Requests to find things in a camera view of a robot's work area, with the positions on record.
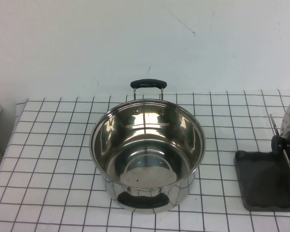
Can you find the white grid tablecloth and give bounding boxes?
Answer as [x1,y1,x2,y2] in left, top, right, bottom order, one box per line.
[0,88,290,232]

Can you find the stainless steel pot black handles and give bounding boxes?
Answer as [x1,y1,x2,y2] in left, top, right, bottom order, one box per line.
[89,78,206,215]

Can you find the stainless steel pot lid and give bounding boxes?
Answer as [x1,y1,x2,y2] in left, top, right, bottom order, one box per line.
[271,95,290,169]

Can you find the dark grey lid rack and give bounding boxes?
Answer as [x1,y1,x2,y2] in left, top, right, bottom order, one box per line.
[234,113,290,213]

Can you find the beige box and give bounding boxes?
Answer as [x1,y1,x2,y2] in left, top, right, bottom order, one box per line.
[0,100,17,188]

